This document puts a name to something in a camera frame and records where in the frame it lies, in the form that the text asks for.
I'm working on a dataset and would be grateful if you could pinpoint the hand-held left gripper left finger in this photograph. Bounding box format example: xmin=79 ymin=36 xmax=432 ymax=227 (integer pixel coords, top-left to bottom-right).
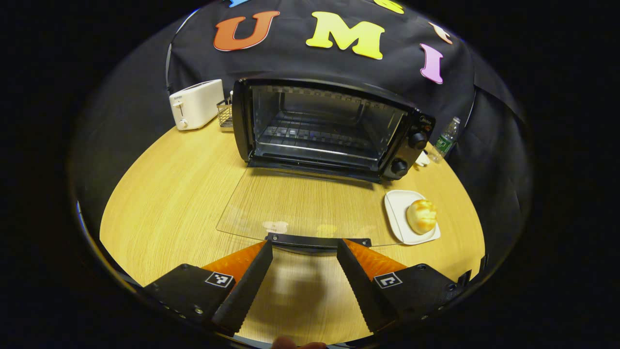
xmin=143 ymin=241 xmax=273 ymax=335

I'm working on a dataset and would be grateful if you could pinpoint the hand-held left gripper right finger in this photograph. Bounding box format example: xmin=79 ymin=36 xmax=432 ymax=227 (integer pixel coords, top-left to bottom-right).
xmin=337 ymin=238 xmax=465 ymax=334

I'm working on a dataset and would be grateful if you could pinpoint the golden bread roll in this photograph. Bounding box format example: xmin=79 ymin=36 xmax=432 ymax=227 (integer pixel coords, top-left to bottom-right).
xmin=406 ymin=199 xmax=438 ymax=236

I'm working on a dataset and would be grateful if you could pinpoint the black electric oven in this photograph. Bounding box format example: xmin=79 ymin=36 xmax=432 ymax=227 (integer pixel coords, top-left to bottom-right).
xmin=217 ymin=78 xmax=435 ymax=255

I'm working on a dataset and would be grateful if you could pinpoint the white square plate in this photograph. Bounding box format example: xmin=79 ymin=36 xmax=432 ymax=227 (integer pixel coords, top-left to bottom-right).
xmin=384 ymin=190 xmax=441 ymax=246

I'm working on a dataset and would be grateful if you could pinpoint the clear plastic water bottle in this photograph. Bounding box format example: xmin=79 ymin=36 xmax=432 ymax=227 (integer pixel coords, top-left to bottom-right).
xmin=429 ymin=116 xmax=462 ymax=163

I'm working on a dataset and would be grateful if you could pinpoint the white toaster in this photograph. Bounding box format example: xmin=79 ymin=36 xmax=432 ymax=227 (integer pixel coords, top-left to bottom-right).
xmin=169 ymin=79 xmax=226 ymax=131

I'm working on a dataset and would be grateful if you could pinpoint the metal wire holder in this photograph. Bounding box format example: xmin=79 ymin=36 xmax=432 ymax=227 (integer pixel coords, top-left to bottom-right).
xmin=217 ymin=95 xmax=234 ymax=132

